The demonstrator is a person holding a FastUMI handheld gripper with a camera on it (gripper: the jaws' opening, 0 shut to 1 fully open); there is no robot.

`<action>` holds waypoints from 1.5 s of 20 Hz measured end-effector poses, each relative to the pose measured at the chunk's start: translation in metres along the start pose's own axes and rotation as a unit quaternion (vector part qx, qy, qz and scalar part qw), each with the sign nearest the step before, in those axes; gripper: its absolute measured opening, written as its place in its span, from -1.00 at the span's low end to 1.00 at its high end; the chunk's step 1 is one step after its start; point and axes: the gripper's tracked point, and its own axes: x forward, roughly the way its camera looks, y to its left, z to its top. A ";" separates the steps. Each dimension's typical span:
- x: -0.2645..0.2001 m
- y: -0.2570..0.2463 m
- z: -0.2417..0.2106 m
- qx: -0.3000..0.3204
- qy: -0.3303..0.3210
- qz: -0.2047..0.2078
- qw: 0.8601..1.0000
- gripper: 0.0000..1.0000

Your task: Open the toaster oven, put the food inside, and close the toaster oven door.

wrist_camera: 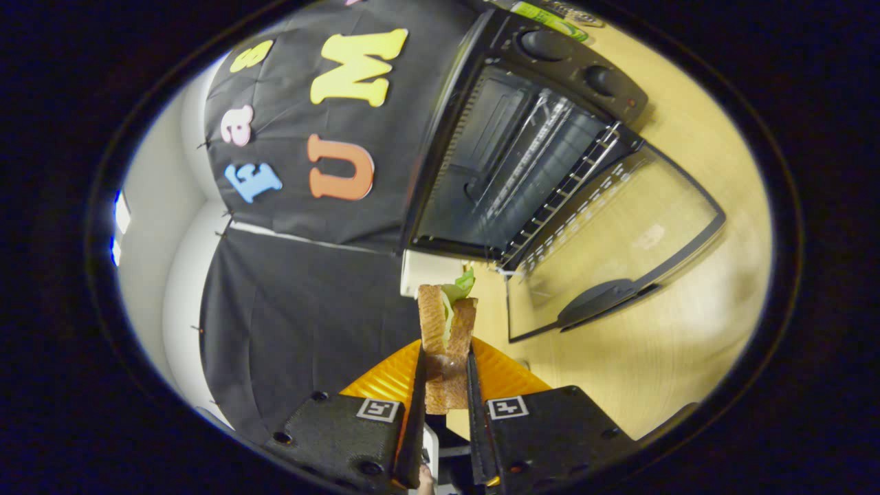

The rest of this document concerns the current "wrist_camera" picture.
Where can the green drink bottle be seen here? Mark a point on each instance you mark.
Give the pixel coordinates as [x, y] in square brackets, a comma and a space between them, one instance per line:
[546, 17]

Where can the black backdrop cloth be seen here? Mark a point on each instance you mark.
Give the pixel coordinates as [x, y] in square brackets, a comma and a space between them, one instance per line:
[295, 309]

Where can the white pop-up toaster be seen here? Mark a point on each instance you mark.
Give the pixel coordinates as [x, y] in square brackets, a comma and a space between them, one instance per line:
[426, 271]

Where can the long ceiling light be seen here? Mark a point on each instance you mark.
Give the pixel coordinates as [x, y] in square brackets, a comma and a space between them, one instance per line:
[122, 216]

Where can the black toaster oven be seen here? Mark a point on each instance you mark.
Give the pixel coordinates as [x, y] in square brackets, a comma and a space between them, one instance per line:
[570, 62]

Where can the toast sandwich with lettuce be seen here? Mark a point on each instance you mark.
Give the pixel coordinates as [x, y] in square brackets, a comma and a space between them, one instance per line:
[447, 330]

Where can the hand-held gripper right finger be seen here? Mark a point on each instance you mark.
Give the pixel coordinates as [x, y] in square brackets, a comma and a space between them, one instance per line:
[478, 426]

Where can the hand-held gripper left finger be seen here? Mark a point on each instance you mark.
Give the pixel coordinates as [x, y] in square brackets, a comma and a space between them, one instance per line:
[414, 426]

